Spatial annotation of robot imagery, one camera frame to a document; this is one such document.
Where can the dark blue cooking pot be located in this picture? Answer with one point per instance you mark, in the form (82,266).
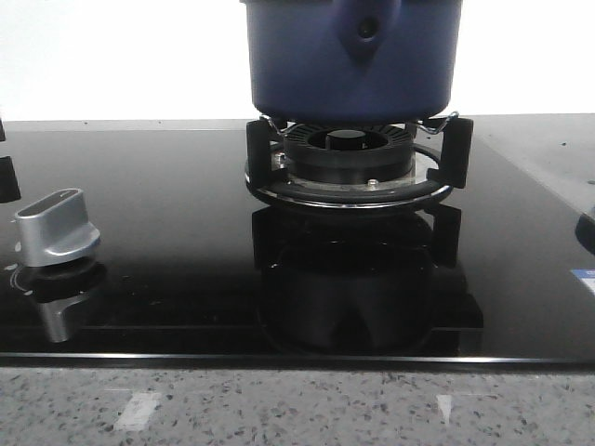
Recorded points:
(352,62)

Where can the right black pot support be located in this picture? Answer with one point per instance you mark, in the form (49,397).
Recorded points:
(441,146)

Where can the right black gas burner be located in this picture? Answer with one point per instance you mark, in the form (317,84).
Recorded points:
(345,159)

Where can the black glass gas cooktop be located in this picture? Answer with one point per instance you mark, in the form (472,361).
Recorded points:
(193,271)

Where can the silver stove control knob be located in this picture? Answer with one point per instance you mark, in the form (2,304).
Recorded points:
(56,229)

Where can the blue label sticker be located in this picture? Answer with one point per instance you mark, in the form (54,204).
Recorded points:
(587,277)

